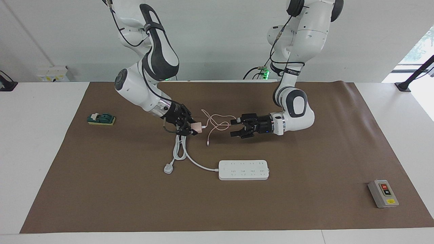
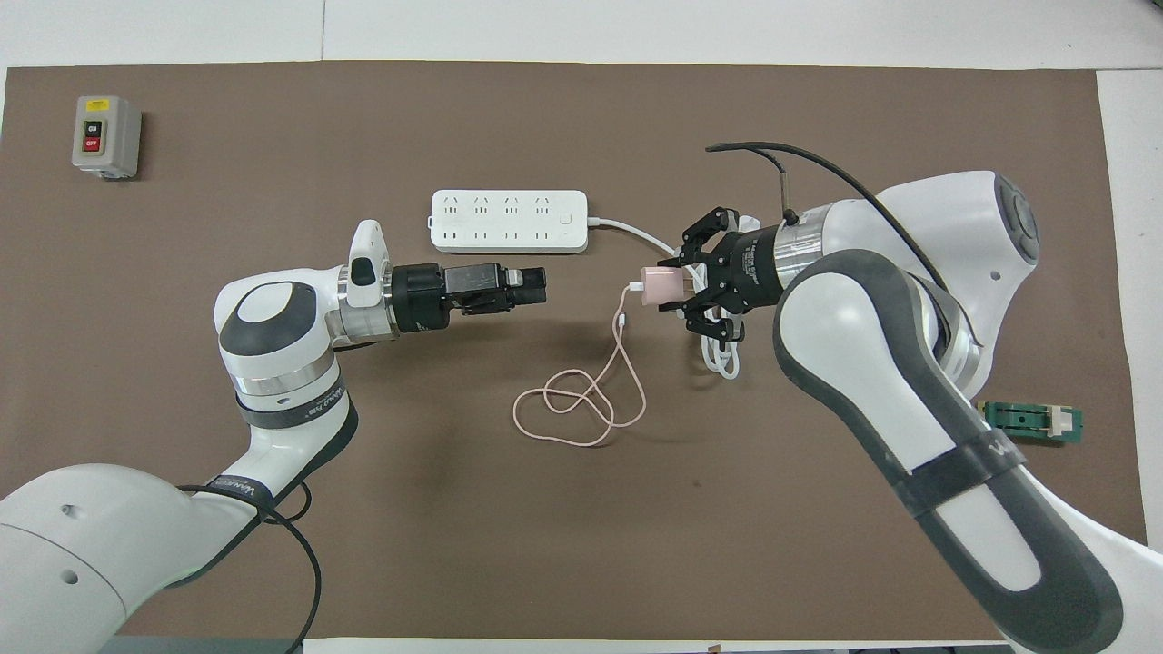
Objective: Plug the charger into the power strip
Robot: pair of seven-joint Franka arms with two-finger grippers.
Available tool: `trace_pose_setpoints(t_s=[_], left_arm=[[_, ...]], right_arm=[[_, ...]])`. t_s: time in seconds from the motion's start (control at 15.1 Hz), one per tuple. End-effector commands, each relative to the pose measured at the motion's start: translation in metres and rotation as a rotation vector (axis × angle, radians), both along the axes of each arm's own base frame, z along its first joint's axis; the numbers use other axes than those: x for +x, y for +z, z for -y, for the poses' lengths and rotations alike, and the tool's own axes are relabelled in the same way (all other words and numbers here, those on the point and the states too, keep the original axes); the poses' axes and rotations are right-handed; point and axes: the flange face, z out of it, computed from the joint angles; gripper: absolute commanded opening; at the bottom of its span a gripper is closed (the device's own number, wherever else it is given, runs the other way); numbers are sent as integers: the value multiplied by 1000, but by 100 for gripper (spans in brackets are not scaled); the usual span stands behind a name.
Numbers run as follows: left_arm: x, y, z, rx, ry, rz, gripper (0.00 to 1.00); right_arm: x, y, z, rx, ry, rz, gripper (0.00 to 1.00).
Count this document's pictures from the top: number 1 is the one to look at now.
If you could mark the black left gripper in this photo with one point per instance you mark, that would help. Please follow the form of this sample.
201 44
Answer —
257 123

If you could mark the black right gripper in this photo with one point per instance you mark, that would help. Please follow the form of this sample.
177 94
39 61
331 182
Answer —
176 115

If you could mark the pink charger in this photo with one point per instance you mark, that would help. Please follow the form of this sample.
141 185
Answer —
196 127

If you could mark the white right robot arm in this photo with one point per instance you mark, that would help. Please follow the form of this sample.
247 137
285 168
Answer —
139 84

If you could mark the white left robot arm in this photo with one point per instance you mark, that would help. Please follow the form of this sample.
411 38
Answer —
298 108

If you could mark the brown table mat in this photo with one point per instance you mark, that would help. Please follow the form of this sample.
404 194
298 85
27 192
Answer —
217 203

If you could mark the black stand with slanted pole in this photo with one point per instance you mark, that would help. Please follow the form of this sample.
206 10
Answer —
412 76

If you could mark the black stand base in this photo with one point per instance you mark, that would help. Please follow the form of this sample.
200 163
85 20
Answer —
6 84

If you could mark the green knife switch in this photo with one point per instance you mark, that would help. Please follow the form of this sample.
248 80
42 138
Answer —
101 119

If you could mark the white wall socket box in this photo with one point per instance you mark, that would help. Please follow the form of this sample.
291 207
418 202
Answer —
52 74

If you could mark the grey on-off switch box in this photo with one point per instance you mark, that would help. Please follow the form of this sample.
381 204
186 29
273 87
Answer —
383 194

